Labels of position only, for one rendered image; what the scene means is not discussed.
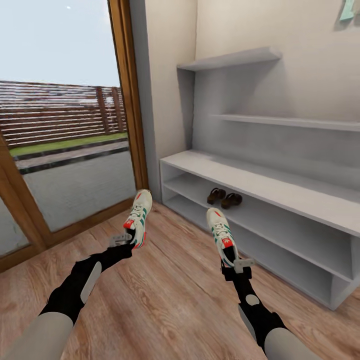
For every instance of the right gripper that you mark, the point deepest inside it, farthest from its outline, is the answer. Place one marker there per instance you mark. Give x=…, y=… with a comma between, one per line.
x=231, y=275

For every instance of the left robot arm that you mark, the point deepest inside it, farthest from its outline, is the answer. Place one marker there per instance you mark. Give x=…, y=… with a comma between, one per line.
x=47, y=337

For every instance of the gym shoe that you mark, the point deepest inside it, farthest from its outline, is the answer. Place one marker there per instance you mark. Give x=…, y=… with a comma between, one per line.
x=224, y=240
x=135, y=224

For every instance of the sandal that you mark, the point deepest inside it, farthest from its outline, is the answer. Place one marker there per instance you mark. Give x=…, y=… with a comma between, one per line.
x=216, y=194
x=233, y=199

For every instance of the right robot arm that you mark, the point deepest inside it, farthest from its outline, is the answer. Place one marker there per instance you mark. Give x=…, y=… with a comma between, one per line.
x=267, y=328

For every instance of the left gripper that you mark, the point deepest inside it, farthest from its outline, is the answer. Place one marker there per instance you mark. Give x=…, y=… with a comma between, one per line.
x=124, y=251

